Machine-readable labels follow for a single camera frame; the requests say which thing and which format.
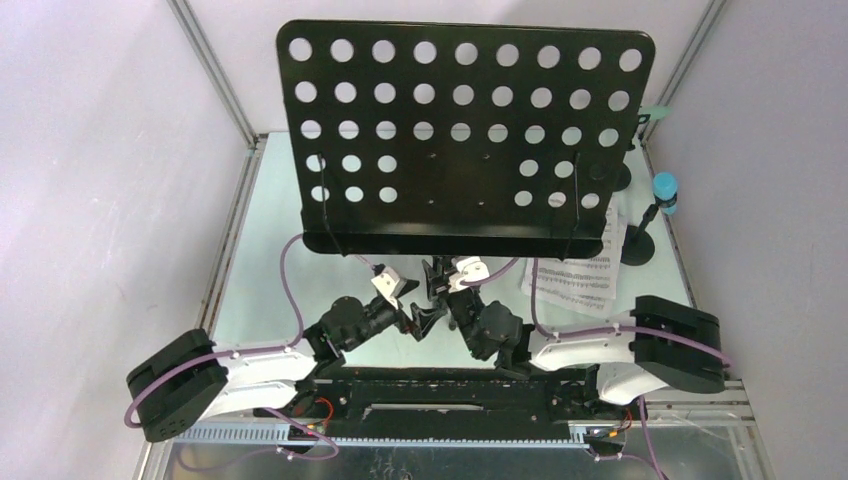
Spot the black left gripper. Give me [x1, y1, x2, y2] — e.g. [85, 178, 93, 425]
[342, 280, 443, 352]

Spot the black music stand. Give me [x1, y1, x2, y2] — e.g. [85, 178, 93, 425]
[276, 19, 656, 260]

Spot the sheet music page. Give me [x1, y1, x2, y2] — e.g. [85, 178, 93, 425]
[535, 198, 621, 318]
[612, 213, 628, 265]

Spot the black microphone stand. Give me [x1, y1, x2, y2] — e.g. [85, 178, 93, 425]
[620, 199, 660, 266]
[614, 163, 632, 192]

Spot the blue toy microphone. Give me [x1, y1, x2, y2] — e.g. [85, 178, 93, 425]
[652, 172, 679, 215]

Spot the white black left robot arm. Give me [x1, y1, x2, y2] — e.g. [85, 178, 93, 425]
[124, 264, 444, 443]

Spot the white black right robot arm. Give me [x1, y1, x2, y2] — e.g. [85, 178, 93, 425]
[436, 287, 731, 418]

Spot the green toy microphone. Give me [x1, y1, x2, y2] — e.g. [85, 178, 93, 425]
[638, 105, 671, 125]

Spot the aluminium table frame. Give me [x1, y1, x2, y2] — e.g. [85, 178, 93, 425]
[132, 0, 776, 480]

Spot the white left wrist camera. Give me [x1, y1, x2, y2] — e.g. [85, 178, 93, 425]
[371, 264, 406, 310]

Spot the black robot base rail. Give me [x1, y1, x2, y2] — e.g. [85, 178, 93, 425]
[254, 360, 649, 444]

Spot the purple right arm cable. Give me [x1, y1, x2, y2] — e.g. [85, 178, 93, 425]
[463, 255, 733, 480]

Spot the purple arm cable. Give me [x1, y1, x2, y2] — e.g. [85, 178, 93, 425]
[124, 231, 386, 462]
[463, 255, 733, 480]

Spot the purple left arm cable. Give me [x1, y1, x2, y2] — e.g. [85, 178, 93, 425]
[124, 231, 386, 462]

